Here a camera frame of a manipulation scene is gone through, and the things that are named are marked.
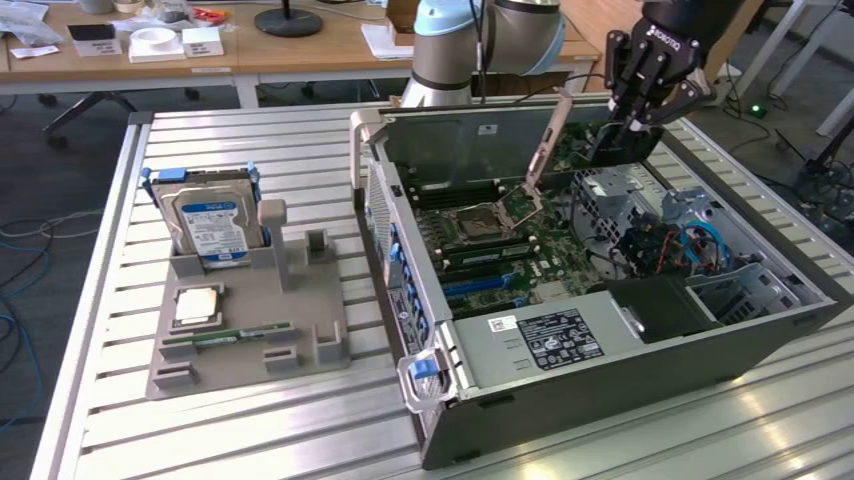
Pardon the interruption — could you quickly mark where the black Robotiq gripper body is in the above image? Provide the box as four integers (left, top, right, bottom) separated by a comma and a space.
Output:
626, 0, 717, 72

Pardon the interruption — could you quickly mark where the silver disk bay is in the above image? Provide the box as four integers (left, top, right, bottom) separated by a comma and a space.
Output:
683, 262, 806, 326

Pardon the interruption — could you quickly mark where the plain white box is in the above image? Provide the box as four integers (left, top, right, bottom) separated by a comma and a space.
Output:
180, 25, 226, 58

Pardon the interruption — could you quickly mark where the cardboard box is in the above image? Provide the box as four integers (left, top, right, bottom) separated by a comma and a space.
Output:
386, 0, 421, 34

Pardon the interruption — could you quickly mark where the silver drive cage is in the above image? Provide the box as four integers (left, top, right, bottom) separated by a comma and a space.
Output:
573, 167, 673, 241

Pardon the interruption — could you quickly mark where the silver CPU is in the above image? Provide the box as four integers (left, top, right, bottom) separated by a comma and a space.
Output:
172, 287, 220, 324

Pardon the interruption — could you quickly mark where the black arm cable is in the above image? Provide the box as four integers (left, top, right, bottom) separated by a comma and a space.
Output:
465, 0, 609, 105

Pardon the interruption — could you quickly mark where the grey power supply with labels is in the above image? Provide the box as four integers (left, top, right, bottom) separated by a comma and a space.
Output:
447, 294, 646, 389

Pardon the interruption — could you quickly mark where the green motherboard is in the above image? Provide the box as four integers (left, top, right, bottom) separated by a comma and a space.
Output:
406, 119, 642, 321

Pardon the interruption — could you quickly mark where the blue floor cable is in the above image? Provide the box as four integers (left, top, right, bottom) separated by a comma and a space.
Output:
0, 233, 56, 431

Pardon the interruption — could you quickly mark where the CPU socket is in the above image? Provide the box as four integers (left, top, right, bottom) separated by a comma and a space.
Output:
451, 203, 513, 244

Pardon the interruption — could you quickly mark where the installed green RAM stick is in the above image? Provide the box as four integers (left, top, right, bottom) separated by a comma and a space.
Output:
443, 242, 539, 269

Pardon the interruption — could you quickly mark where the blue wire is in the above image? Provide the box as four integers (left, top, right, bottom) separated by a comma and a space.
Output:
683, 219, 735, 276

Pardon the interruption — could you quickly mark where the wooden desk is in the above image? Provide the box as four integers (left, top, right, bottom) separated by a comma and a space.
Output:
0, 0, 242, 109
232, 0, 602, 109

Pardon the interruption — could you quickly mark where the clear plastic bag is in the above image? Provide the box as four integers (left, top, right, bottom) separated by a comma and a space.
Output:
0, 0, 67, 47

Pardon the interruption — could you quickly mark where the hard disk with blue rails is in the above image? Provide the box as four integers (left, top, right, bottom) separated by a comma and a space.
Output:
142, 161, 266, 272

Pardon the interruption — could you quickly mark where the open grey PC case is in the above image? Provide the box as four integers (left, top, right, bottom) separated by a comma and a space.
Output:
350, 92, 840, 471

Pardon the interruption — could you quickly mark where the blue expansion slot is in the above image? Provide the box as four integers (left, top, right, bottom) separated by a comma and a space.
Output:
441, 272, 526, 299

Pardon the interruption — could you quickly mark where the white table frame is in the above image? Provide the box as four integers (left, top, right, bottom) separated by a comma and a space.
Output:
726, 0, 854, 137

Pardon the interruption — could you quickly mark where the green gpu with metal bracket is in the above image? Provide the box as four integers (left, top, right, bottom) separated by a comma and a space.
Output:
523, 87, 667, 201

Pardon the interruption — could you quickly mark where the white floor cable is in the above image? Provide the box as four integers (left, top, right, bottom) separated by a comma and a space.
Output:
0, 207, 106, 242

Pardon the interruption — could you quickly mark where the grey parts rack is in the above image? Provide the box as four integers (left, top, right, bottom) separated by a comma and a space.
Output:
144, 197, 352, 401

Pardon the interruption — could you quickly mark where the black round lamp base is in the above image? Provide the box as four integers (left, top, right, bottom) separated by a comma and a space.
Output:
252, 0, 326, 38

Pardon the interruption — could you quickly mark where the white box with black top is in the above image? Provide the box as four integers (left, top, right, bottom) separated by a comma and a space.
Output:
66, 22, 126, 58

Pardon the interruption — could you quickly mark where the white paper stack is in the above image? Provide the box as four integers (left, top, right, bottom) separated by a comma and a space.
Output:
359, 22, 417, 62

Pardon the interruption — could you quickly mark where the white box with tape roll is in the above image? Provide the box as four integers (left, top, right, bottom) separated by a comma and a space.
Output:
126, 27, 188, 64

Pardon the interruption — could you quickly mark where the black floor stand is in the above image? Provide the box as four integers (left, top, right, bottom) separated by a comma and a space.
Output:
773, 88, 854, 224

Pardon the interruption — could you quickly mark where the metal socket cover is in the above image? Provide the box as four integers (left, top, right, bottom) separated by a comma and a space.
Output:
497, 177, 546, 236

